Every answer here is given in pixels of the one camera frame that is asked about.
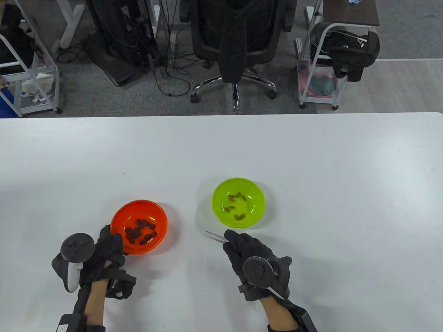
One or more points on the black white handheld controller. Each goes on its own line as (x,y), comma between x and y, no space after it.
(78,245)
(258,271)

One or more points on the black office chair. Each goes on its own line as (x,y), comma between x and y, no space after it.
(233,34)

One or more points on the person's left forearm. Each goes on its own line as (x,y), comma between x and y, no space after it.
(95,304)

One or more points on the black bag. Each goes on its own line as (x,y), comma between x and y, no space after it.
(14,41)

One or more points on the black wrist camera unit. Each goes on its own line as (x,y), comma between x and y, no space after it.
(74,318)
(304,321)

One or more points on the white plastic bag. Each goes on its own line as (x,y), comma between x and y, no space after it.
(36,84)

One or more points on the person's left hand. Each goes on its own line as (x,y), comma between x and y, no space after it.
(107,249)

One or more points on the green plastic bowl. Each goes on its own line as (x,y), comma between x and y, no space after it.
(219,204)

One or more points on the white metal cart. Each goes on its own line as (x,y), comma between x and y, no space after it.
(48,71)
(316,100)

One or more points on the person's right hand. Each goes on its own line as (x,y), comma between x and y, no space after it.
(245,249)

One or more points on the pink teal plastic basin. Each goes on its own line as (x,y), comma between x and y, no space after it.
(322,84)

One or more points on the black backpack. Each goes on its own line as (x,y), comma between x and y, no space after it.
(346,52)

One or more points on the brown wooden side table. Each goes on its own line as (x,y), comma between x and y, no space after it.
(349,12)

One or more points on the white power strip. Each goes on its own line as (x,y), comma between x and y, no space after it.
(173,36)

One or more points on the metal tweezers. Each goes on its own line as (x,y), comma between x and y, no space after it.
(214,237)

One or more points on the pile of dark raisins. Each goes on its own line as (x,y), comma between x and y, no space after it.
(140,230)

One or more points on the white desk leg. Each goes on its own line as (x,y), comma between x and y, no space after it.
(69,24)
(311,14)

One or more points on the person's right forearm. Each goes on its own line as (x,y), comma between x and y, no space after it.
(277,313)

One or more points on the black computer tower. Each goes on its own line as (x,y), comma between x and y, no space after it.
(117,34)

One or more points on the orange plastic bowl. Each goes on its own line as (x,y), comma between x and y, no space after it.
(138,209)

